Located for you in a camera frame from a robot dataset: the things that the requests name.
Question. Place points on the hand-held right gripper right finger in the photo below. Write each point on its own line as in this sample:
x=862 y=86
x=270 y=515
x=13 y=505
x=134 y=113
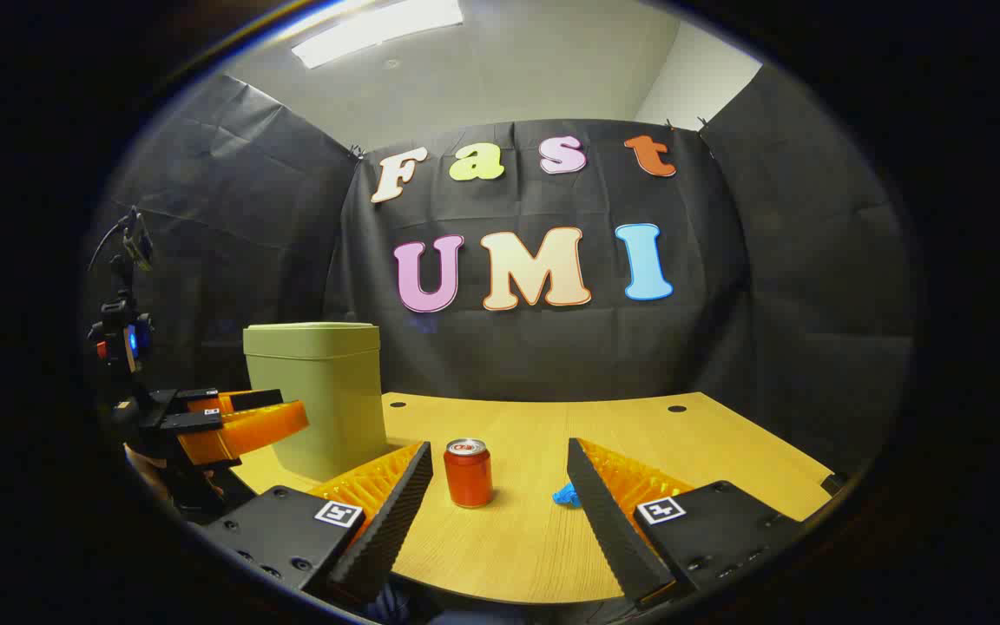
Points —
x=608 y=529

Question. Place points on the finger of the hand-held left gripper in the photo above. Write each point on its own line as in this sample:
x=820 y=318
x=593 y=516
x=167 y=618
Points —
x=244 y=398
x=248 y=430

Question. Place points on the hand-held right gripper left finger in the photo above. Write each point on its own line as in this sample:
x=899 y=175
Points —
x=396 y=521

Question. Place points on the blue paper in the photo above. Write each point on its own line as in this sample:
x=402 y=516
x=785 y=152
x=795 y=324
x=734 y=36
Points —
x=564 y=496

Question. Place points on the green desktop garbage bin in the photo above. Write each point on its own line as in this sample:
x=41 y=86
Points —
x=326 y=391

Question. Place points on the red pop can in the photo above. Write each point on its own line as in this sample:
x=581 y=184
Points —
x=468 y=477

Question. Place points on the wooden desktop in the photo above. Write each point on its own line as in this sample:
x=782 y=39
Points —
x=726 y=451

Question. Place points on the black backdrop cloth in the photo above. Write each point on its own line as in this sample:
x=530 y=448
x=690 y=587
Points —
x=552 y=347

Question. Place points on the ceiling light panel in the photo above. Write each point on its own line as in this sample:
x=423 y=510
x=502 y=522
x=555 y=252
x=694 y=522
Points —
x=378 y=30

